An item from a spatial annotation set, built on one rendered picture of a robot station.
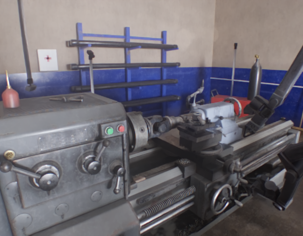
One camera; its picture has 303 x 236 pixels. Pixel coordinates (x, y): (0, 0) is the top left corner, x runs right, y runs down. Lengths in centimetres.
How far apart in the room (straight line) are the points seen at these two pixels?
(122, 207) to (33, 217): 40
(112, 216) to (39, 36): 352
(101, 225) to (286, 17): 542
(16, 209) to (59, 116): 40
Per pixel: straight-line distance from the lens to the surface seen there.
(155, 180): 128
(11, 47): 409
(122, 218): 109
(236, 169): 142
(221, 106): 183
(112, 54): 453
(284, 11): 576
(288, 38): 562
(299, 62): 117
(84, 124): 89
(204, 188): 138
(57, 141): 88
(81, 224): 106
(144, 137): 124
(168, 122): 141
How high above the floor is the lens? 153
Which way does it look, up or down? 16 degrees down
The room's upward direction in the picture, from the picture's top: straight up
